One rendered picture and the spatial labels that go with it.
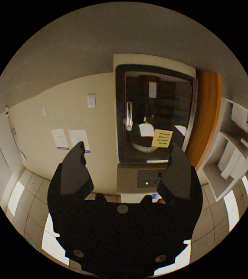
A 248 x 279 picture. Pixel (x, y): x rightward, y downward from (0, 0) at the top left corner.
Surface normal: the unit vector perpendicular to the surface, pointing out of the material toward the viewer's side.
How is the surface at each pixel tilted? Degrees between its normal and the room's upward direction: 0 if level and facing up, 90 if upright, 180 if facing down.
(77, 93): 90
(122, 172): 135
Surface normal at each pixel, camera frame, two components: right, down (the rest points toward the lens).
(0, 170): 1.00, 0.02
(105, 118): -0.05, 0.51
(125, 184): -0.04, -0.25
